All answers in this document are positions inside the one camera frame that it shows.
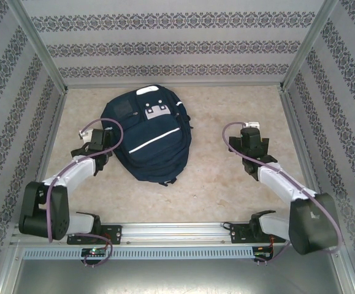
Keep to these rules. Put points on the navy blue backpack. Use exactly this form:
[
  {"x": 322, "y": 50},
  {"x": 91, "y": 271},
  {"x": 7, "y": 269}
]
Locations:
[{"x": 152, "y": 147}]

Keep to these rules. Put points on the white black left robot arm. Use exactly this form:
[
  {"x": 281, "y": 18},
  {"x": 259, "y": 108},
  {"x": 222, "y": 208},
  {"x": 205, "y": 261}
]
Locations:
[{"x": 79, "y": 170}]

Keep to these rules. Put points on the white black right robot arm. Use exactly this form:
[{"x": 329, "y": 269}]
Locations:
[{"x": 275, "y": 182}]

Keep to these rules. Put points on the small green circuit board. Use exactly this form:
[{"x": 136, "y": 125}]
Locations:
[
  {"x": 94, "y": 251},
  {"x": 261, "y": 249}
]

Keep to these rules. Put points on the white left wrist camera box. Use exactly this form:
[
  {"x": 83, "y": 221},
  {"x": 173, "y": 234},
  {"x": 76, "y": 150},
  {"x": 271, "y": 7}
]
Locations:
[{"x": 84, "y": 134}]

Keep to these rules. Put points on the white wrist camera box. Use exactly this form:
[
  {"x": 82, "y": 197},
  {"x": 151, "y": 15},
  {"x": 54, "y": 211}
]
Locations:
[
  {"x": 84, "y": 134},
  {"x": 252, "y": 124}
]

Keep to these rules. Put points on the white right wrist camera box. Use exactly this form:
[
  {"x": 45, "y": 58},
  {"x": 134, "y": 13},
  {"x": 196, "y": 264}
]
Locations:
[{"x": 252, "y": 124}]

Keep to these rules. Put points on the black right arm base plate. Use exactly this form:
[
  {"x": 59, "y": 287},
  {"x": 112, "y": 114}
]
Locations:
[{"x": 237, "y": 234}]

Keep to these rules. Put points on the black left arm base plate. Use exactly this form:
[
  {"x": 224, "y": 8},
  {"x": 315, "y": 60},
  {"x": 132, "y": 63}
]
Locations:
[{"x": 112, "y": 234}]

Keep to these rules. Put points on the aluminium frame post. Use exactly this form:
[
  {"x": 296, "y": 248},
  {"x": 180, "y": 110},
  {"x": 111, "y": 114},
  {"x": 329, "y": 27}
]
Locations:
[
  {"x": 39, "y": 46},
  {"x": 306, "y": 46}
]

